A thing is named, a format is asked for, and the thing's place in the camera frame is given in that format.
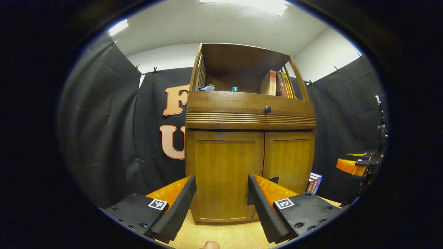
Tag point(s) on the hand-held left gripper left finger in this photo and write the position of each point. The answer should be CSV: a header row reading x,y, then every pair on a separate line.
x,y
180,211

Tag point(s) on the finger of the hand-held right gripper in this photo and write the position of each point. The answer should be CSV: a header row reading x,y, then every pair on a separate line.
x,y
349,166

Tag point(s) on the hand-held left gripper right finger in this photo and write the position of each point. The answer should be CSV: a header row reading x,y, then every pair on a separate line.
x,y
261,211

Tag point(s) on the wooden cabinet door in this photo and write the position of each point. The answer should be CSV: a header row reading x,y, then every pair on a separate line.
x,y
225,166
290,159

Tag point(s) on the wooden double-door shoe cabinet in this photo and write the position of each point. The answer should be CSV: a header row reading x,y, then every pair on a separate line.
x,y
238,58

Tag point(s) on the blue book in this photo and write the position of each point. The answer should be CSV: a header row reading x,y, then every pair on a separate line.
x,y
318,183

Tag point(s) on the dark brown book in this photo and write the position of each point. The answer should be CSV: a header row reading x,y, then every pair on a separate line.
x,y
308,186

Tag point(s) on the black drawer knob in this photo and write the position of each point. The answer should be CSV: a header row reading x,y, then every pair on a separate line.
x,y
267,110

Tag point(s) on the dark red book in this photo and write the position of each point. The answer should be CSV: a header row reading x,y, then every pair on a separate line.
x,y
281,84

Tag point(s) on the wooden drawer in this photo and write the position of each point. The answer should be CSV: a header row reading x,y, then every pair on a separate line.
x,y
225,103

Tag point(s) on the blue white cloth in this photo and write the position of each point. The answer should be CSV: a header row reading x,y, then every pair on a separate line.
x,y
206,88

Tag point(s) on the small ceiling light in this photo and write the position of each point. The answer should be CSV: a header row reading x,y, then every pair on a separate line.
x,y
118,27

